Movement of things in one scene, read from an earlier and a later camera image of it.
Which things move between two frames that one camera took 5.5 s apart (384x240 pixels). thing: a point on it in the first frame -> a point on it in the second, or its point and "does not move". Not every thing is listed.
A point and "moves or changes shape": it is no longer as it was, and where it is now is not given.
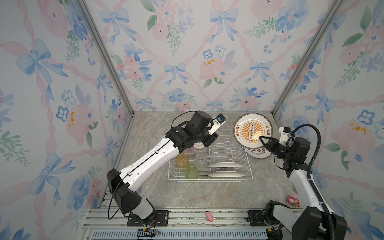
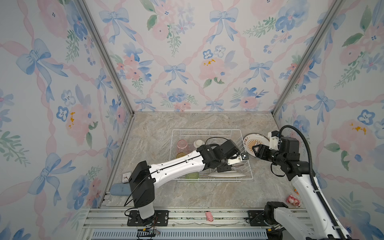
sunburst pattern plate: (248, 127) moves or changes shape
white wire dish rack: (225, 161) does not move
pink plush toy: (291, 200) does not move
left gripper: (211, 139) -> (227, 168)
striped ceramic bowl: (199, 146) does not move
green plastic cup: (191, 172) does not move
